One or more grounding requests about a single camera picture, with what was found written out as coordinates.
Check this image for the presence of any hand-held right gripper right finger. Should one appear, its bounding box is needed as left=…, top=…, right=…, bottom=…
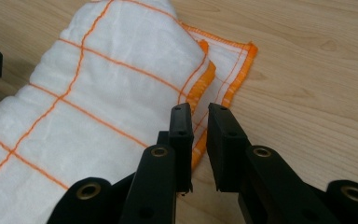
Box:
left=205, top=102, right=343, bottom=224

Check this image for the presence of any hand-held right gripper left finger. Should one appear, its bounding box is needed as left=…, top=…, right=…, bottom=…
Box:
left=117, top=102, right=196, bottom=224

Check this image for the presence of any white cloth with orange edge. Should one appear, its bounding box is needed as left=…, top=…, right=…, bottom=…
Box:
left=0, top=0, right=259, bottom=224

